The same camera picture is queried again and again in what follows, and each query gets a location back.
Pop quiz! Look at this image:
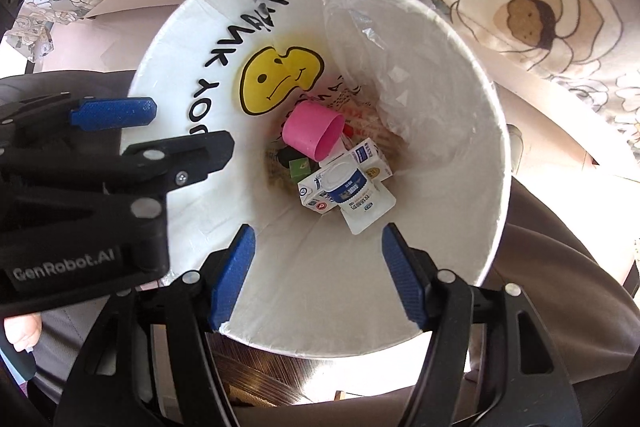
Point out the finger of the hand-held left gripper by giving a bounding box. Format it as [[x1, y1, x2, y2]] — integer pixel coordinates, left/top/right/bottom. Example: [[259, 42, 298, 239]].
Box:
[[75, 131, 236, 228], [0, 96, 159, 142]]

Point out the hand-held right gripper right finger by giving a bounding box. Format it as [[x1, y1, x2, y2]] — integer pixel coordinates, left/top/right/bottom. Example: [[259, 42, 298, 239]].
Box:
[[381, 223, 586, 427]]

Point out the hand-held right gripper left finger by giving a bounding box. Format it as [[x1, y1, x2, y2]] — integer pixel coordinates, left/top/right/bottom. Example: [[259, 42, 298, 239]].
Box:
[[52, 224, 257, 427]]

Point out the white barcode box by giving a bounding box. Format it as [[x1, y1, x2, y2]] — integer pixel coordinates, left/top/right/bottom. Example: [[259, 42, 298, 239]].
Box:
[[340, 189, 396, 236]]

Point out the white round waste bin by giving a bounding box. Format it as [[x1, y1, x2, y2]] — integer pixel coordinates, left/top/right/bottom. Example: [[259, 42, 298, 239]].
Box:
[[127, 0, 512, 360]]

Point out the dark green toy block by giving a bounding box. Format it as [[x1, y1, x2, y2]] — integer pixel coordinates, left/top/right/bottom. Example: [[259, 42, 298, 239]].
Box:
[[289, 157, 313, 180]]

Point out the smiley print plastic bag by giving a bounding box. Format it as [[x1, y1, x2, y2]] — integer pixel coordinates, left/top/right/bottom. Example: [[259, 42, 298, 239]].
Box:
[[185, 0, 496, 228]]

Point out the white bottle blue label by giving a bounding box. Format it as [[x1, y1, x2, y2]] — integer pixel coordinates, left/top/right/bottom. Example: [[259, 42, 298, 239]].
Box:
[[320, 155, 377, 208]]

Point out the pink cup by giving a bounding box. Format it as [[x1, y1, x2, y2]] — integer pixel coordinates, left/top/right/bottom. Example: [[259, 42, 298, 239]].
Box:
[[281, 101, 346, 162]]

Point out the white milk carton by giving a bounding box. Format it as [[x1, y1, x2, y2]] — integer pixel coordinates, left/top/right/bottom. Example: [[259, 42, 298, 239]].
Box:
[[298, 139, 394, 214]]

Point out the person's left hand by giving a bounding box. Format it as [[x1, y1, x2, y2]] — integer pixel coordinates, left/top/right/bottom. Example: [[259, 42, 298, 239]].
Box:
[[1, 313, 43, 354]]

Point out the person's right leg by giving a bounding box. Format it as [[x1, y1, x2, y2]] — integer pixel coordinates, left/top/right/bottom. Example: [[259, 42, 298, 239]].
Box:
[[480, 179, 640, 413]]

